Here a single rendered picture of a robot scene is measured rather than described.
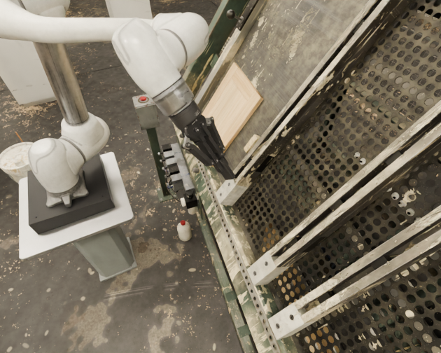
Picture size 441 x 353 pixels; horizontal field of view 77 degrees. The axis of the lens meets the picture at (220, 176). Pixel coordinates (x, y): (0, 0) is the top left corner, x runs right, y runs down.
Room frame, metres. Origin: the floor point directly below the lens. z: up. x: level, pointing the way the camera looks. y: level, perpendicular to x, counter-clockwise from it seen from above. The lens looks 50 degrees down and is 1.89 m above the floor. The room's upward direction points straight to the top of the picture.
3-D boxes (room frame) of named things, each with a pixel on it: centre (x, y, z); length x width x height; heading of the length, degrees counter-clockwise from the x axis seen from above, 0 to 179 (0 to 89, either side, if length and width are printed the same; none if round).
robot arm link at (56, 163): (0.84, 0.74, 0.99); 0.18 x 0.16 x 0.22; 154
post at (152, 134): (1.41, 0.46, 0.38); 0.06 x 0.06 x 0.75; 19
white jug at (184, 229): (1.01, 0.27, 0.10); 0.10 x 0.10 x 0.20
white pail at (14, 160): (1.51, 1.56, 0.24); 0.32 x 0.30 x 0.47; 25
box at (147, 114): (1.41, 0.46, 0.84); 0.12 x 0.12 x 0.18; 19
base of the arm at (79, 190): (0.81, 0.74, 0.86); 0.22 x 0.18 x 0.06; 26
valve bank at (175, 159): (1.01, 0.25, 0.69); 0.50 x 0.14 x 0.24; 19
